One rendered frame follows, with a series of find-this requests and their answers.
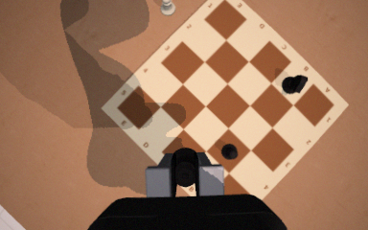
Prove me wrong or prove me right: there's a brown and cream chessboard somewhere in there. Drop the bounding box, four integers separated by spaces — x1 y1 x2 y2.
102 0 348 199

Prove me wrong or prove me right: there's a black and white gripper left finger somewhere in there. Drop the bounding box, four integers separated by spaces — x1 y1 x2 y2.
145 153 177 197

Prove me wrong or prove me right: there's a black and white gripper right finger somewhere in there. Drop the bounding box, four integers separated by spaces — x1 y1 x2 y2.
194 152 224 196

